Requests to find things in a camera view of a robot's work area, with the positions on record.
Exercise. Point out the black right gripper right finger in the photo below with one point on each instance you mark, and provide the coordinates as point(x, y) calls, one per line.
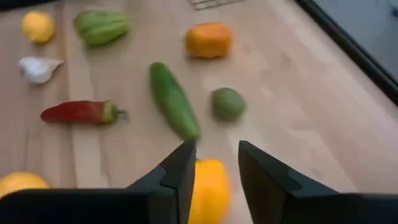
point(267, 193)

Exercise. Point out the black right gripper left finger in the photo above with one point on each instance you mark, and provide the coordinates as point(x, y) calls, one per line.
point(174, 186)

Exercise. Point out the green ribbed squash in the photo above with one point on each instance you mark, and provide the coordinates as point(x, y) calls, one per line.
point(101, 28)

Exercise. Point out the green lime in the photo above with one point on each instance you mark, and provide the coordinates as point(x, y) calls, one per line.
point(228, 104)

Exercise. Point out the lumpy orange produce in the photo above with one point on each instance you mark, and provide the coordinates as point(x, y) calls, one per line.
point(209, 40)

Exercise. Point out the yellow lemon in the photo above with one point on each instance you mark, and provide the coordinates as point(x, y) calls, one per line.
point(20, 183)
point(38, 27)

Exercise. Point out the red chili pepper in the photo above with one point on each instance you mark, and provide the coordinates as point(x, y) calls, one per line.
point(77, 112)

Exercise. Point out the yellow bell pepper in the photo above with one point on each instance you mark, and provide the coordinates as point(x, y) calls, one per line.
point(210, 189)

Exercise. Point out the black table frame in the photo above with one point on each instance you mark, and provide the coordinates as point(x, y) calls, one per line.
point(342, 37)

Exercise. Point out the green cucumber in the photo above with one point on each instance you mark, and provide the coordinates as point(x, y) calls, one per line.
point(174, 102)

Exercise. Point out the white garlic bulb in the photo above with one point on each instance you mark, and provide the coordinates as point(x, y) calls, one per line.
point(37, 70)

